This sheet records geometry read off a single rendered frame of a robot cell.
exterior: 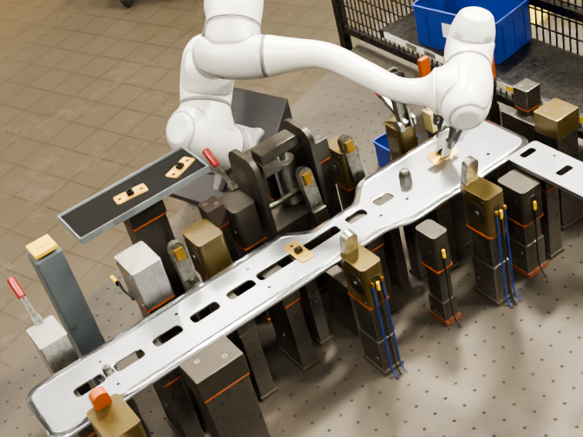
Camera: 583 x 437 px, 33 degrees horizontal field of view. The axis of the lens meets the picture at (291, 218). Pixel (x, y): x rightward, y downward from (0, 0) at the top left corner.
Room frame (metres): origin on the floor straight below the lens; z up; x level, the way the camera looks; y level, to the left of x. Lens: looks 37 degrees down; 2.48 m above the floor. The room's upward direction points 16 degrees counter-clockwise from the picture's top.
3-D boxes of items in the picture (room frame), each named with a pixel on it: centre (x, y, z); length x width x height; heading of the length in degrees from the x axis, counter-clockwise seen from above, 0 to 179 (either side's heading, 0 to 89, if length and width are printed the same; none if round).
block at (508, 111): (2.13, -0.66, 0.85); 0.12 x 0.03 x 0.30; 26
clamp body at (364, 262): (1.68, -0.13, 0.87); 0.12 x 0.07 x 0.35; 26
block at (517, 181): (1.87, -0.57, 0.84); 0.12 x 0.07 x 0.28; 26
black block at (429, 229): (1.77, -0.32, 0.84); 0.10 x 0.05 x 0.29; 26
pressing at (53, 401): (1.81, 0.02, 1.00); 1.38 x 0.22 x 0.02; 116
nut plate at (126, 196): (2.02, 0.37, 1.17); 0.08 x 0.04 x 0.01; 110
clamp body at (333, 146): (2.13, -0.17, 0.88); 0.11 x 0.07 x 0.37; 26
